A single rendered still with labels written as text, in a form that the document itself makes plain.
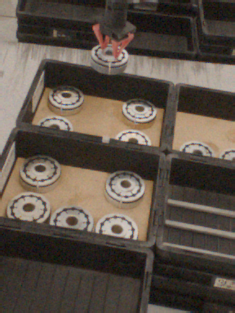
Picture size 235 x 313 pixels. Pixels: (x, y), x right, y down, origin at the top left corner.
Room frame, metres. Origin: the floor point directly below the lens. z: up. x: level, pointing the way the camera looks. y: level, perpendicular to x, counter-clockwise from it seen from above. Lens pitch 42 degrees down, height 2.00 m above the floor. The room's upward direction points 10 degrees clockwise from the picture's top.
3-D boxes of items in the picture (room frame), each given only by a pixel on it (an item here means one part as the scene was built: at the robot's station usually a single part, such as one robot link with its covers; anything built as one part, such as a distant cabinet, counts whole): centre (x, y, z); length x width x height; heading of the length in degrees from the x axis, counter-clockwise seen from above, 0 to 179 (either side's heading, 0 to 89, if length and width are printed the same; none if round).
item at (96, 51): (1.31, 0.11, 1.04); 0.10 x 0.10 x 0.01
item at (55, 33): (2.25, 0.41, 0.37); 0.40 x 0.30 x 0.45; 97
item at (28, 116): (1.23, 0.12, 0.87); 0.40 x 0.30 x 0.11; 90
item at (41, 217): (0.88, 0.22, 0.86); 0.10 x 0.10 x 0.01
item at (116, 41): (1.31, 0.10, 1.09); 0.07 x 0.07 x 0.09; 53
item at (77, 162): (0.93, 0.12, 0.87); 0.40 x 0.30 x 0.11; 90
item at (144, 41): (2.31, 0.01, 0.31); 0.40 x 0.30 x 0.34; 97
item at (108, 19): (1.31, 0.11, 1.16); 0.10 x 0.07 x 0.07; 53
